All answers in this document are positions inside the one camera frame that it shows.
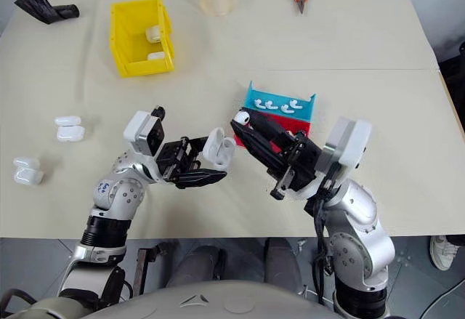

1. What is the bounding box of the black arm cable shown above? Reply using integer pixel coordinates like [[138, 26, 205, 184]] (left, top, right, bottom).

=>
[[0, 287, 39, 313], [312, 184, 336, 307]]

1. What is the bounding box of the black object beside table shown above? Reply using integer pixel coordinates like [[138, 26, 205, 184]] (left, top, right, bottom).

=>
[[437, 38, 465, 133]]

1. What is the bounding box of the blue and red tray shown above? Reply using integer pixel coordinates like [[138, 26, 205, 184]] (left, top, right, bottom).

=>
[[230, 80, 318, 150]]

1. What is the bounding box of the yellow plastic bin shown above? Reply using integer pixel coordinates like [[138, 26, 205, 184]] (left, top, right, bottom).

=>
[[109, 0, 177, 78]]

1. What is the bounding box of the crumpled black plastic bag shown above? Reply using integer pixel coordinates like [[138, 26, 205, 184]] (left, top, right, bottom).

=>
[[14, 0, 81, 26]]

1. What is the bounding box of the dark metal bracket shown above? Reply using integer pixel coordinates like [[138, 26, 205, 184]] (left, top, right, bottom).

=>
[[132, 241, 179, 299]]

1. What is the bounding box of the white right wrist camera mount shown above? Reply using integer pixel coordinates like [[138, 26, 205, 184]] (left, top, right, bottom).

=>
[[324, 116, 373, 173]]

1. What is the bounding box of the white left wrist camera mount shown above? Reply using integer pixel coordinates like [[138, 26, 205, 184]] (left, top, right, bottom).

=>
[[123, 109, 165, 157]]

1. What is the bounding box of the dark grey rounded shape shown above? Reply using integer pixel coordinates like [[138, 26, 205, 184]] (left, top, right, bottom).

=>
[[262, 238, 303, 295], [166, 244, 227, 291]]

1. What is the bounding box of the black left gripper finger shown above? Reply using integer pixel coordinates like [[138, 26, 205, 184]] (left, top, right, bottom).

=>
[[176, 168, 228, 190], [186, 135, 211, 153]]

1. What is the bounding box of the grey robot torso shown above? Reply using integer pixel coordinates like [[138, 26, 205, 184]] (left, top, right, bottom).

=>
[[21, 278, 364, 319]]

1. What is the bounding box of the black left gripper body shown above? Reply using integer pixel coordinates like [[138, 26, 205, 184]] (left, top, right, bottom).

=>
[[155, 137, 203, 186]]

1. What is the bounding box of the white sneaker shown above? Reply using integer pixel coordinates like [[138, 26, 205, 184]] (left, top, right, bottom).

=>
[[429, 235, 460, 271]]

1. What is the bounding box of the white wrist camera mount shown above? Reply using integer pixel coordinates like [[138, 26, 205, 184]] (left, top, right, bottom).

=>
[[123, 109, 165, 157], [324, 116, 373, 173]]

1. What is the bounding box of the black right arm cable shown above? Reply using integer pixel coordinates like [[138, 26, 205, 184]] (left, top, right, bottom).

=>
[[312, 184, 336, 307]]

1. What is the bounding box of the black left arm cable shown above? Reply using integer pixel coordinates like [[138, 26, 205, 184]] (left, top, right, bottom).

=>
[[0, 287, 39, 313]]

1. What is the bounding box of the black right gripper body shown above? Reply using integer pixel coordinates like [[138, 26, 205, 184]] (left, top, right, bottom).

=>
[[266, 131, 325, 201]]

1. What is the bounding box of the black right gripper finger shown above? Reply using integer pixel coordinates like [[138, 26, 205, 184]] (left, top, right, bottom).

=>
[[230, 121, 292, 177], [248, 111, 297, 150]]

